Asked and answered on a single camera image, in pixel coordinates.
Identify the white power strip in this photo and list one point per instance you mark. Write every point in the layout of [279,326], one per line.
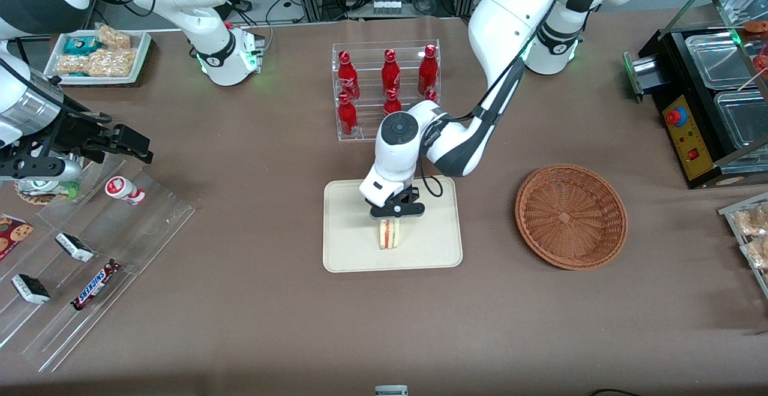
[387,6]

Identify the beige plastic serving tray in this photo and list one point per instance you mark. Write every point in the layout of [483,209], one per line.
[354,228]

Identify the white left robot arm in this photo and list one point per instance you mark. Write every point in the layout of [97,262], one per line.
[510,18]

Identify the black white snack bar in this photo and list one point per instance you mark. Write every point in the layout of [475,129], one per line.
[75,247]
[30,288]

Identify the grey device at table edge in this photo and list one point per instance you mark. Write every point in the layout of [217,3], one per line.
[391,390]

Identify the white snack tray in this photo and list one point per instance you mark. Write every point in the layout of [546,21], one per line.
[141,54]

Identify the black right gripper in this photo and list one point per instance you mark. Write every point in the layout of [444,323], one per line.
[67,130]

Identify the clear acrylic bottle rack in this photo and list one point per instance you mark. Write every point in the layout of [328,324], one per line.
[372,54]

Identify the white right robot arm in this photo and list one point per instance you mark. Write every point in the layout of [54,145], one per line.
[201,21]

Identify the triangle sandwich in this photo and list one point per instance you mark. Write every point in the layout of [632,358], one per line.
[390,235]

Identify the brown woven wicker basket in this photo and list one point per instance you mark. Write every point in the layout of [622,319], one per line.
[570,216]

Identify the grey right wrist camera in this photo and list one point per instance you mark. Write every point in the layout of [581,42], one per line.
[54,175]

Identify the green packaged snack cup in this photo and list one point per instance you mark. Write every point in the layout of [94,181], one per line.
[66,191]

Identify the clear acrylic stepped display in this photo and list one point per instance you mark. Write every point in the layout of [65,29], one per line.
[150,216]

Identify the red cookie box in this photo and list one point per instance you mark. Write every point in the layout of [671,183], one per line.
[13,235]

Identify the steel food warmer pan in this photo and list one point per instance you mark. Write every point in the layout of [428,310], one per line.
[747,117]
[717,60]

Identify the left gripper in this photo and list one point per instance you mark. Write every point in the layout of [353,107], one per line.
[411,191]

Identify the black food warmer yellow panel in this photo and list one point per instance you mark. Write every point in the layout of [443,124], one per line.
[690,138]

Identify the bagged rice cracker snack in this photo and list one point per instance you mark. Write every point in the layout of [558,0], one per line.
[750,221]
[757,252]

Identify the Snickers chocolate bar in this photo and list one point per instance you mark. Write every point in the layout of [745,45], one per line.
[96,285]

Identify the small white red yogurt bottle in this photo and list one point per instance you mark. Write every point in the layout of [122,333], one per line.
[123,189]

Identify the bagged puffed rice snack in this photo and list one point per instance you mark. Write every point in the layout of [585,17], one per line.
[99,63]
[114,37]

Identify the teal snack packet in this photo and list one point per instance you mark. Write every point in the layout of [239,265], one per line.
[81,44]

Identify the red sausage on skewer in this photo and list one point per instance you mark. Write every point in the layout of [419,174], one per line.
[755,26]
[762,60]

